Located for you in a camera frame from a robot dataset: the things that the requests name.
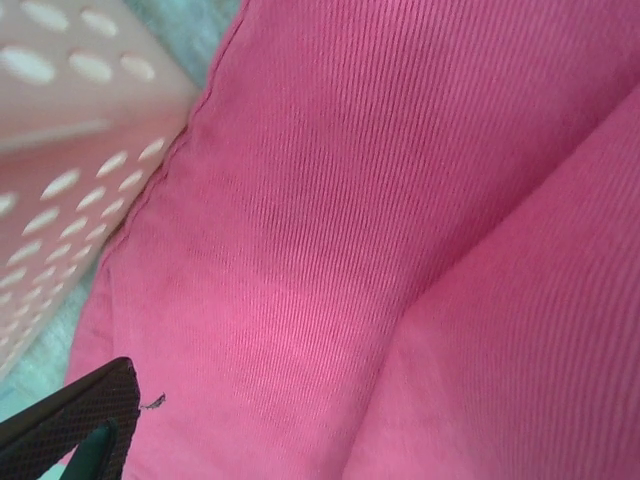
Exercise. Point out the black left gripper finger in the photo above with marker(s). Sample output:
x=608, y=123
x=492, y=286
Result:
x=65, y=420

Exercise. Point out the pink perforated plastic basket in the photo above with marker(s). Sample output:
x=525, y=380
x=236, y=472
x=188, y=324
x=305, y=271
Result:
x=75, y=125

